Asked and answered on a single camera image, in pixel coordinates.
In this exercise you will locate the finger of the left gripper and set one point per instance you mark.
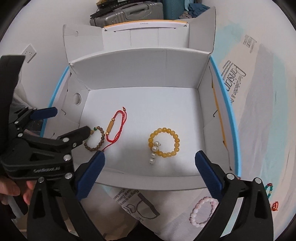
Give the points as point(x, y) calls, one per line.
point(41, 114)
point(73, 139)

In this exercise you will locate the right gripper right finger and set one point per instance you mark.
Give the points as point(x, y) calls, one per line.
point(225, 190)

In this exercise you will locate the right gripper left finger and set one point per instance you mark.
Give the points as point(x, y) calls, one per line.
point(76, 186)

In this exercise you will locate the left hand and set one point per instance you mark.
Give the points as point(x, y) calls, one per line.
point(10, 188)

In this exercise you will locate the white cardboard shoe box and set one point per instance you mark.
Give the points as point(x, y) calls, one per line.
point(164, 74)

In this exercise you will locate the grey suitcase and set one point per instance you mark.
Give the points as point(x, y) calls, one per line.
point(134, 11)

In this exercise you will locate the teal suitcase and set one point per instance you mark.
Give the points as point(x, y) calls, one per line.
point(173, 9)

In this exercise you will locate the blue cloth pile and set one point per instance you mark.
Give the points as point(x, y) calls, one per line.
point(193, 10)

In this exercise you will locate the white wall socket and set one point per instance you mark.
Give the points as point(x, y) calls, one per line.
point(29, 53)

